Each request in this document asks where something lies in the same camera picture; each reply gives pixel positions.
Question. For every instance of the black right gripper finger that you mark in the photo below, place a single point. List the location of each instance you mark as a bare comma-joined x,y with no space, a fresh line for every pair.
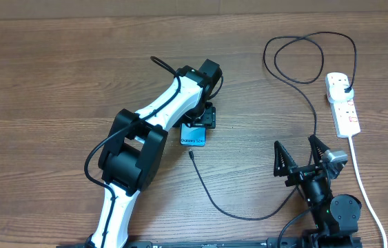
284,164
318,148

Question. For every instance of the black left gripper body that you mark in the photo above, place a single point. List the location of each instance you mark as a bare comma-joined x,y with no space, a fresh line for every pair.
206,117

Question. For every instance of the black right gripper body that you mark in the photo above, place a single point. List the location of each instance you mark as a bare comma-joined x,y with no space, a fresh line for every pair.
298,175

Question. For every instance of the Galaxy S24+ smartphone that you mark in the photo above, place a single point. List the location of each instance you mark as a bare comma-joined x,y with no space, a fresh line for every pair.
193,136

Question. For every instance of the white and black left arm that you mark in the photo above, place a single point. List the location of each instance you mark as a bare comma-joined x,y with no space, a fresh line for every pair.
131,154

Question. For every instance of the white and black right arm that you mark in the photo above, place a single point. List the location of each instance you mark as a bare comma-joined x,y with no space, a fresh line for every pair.
335,217

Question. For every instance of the white charger plug adapter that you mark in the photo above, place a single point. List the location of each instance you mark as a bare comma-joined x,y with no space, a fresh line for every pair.
338,94

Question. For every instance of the white power strip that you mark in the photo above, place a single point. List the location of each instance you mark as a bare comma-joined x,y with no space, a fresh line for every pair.
344,114

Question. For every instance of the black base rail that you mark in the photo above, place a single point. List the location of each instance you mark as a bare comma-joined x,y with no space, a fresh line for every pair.
269,243

